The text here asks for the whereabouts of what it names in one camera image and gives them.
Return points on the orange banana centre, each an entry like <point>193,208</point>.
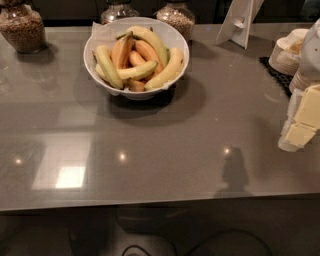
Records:
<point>147,53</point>

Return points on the glass jar middle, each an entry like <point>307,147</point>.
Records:
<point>118,9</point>

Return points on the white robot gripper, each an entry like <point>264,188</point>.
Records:
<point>310,58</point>

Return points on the yellow banana across middle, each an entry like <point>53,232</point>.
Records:
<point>137,72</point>

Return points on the glass jar with grains right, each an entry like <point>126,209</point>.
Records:
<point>177,14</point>

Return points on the black mesh mat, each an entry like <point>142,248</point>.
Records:
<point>282,80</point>

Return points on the white paper liner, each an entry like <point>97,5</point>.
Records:
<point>102,32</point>

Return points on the green-yellow banana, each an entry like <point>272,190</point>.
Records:
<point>107,66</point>
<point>150,37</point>

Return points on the white ceramic bowl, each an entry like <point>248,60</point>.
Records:
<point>169,36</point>

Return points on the green-yellow banana top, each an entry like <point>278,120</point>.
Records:
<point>150,37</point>

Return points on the glass jar with grains left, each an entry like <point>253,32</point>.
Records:
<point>21,26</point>

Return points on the white paper sign stand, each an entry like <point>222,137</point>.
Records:
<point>237,23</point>

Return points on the long yellow banana right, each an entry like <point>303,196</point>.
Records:
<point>170,72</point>

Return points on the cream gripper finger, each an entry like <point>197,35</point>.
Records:
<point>295,136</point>

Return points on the glass jar with grains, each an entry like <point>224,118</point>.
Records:
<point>177,14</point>
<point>21,26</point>

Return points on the orange banana upright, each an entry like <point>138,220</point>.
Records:
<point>121,50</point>

